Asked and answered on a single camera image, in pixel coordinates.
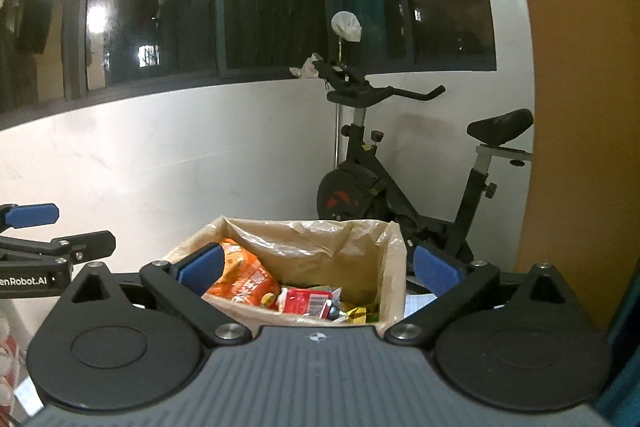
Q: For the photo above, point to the yellow snack packet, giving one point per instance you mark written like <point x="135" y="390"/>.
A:
<point x="357" y="313"/>

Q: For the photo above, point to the red printed carton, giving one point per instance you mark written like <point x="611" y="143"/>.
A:
<point x="7" y="357"/>

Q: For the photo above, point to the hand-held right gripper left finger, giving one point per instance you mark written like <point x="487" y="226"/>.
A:
<point x="200" y="269"/>

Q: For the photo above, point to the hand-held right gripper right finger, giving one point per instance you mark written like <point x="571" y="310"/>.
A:
<point x="437" y="269"/>

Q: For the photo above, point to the white plastic bag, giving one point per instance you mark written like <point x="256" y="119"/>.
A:
<point x="346" y="27"/>

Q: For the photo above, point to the red snack packet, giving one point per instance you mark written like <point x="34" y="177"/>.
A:
<point x="300" y="299"/>

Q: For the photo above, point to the white crumpled cloth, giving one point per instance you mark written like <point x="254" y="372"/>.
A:
<point x="305" y="67"/>

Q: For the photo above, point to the dark framed window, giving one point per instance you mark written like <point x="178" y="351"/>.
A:
<point x="150" y="7"/>

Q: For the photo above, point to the brown cardboard box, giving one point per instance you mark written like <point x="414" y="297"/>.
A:
<point x="235" y="309"/>

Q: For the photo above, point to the metal pole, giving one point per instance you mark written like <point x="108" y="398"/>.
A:
<point x="337" y="132"/>

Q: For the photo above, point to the orange snack bag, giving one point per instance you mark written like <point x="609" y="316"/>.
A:
<point x="245" y="277"/>

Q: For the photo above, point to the wooden door panel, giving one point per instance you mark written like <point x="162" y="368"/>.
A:
<point x="575" y="107"/>

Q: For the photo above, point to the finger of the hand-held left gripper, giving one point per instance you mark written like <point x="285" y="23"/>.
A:
<point x="35" y="214"/>
<point x="85" y="244"/>

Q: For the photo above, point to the teal curtain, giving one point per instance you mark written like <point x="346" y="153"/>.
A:
<point x="622" y="357"/>

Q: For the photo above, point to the black exercise bike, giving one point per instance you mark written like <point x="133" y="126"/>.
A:
<point x="360" y="192"/>

